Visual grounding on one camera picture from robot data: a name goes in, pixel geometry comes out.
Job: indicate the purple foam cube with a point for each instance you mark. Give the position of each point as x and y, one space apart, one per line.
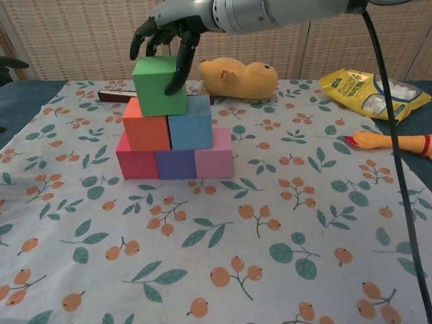
175 163

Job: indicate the yellow marshmallow bag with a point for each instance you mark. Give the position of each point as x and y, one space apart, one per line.
357 89

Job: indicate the light blue foam cube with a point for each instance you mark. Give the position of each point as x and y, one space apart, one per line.
190 128

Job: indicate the yellow rubber chicken toy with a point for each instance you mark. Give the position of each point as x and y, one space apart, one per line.
415 143

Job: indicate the light pink foam cube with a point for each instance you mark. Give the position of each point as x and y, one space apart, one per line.
214 160

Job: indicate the floral print tablecloth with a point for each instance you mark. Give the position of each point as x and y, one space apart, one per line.
101 236

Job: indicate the orange foam cube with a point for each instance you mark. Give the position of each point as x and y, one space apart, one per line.
146 131

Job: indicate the magenta foam cube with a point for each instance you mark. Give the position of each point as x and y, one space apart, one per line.
138 163

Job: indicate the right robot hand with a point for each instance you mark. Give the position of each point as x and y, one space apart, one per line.
175 20

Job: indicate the yellow plush duck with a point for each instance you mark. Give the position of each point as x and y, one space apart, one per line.
243 79

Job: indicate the long dark red box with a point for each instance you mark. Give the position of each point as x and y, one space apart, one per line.
114 95

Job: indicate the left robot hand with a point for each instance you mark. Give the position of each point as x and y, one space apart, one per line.
11 64

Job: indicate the green foam cube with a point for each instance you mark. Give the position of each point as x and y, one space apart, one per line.
158 94

